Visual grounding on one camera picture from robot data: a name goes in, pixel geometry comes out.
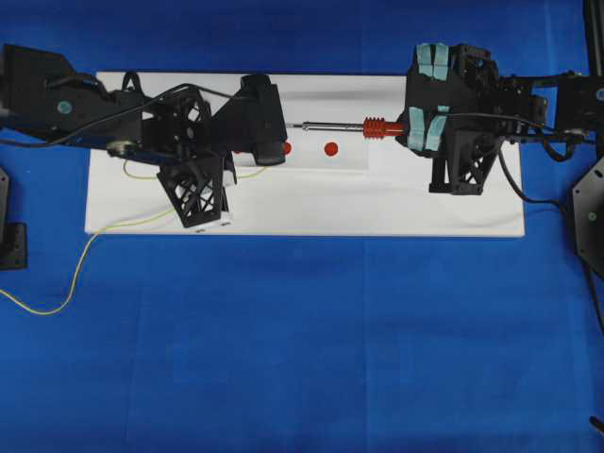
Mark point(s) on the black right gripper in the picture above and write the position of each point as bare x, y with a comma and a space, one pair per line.
493, 105

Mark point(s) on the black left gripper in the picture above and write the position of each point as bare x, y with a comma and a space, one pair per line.
252, 122

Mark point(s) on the red handled soldering iron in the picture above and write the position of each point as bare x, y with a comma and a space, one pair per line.
370, 128

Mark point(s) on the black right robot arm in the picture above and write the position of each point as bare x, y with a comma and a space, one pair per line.
574, 106

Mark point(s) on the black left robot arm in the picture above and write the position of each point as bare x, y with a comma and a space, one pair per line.
46, 99

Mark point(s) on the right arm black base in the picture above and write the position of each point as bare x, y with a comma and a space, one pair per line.
587, 198

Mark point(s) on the small raised white block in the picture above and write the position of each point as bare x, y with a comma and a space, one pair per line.
316, 151

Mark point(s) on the large white foam board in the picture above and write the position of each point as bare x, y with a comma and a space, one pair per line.
390, 198

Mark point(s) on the blue table cloth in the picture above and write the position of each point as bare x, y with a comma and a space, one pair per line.
241, 344

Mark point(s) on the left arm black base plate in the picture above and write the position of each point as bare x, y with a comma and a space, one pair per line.
13, 236

